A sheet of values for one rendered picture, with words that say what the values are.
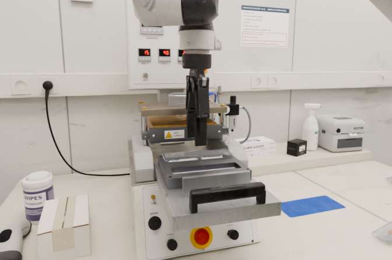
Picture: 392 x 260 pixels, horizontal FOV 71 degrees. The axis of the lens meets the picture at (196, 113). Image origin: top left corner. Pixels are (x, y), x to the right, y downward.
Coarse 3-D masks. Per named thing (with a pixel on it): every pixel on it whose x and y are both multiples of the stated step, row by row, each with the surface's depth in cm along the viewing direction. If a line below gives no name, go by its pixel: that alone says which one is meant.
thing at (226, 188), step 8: (240, 184) 53; (248, 184) 53; (256, 184) 53; (264, 184) 54; (192, 192) 50; (200, 192) 50; (208, 192) 50; (216, 192) 51; (224, 192) 51; (232, 192) 52; (240, 192) 52; (248, 192) 53; (256, 192) 53; (264, 192) 54; (192, 200) 50; (200, 200) 50; (208, 200) 51; (216, 200) 51; (224, 200) 52; (264, 200) 54; (192, 208) 50
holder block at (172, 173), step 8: (160, 160) 72; (200, 160) 72; (208, 160) 72; (216, 160) 72; (224, 160) 72; (232, 160) 72; (160, 168) 71; (168, 168) 66; (176, 168) 66; (184, 168) 67; (192, 168) 68; (200, 168) 68; (208, 168) 69; (216, 168) 69; (224, 168) 70; (232, 168) 70; (240, 168) 66; (248, 168) 66; (168, 176) 61; (176, 176) 61; (184, 176) 61; (168, 184) 60; (176, 184) 61
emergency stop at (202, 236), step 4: (196, 232) 73; (200, 232) 73; (204, 232) 73; (196, 236) 72; (200, 236) 72; (204, 236) 73; (208, 236) 73; (196, 240) 72; (200, 240) 72; (204, 240) 72; (208, 240) 73; (200, 244) 72; (204, 244) 72
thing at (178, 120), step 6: (150, 120) 92; (156, 120) 92; (162, 120) 92; (168, 120) 92; (174, 120) 92; (180, 120) 92; (186, 120) 92; (210, 120) 92; (150, 126) 90; (156, 126) 84; (162, 126) 84; (168, 126) 84; (174, 126) 85
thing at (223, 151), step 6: (204, 150) 77; (210, 150) 77; (216, 150) 77; (222, 150) 77; (228, 150) 77; (168, 156) 72; (174, 156) 72; (180, 156) 72; (186, 156) 72; (192, 156) 72; (198, 156) 72; (204, 156) 72
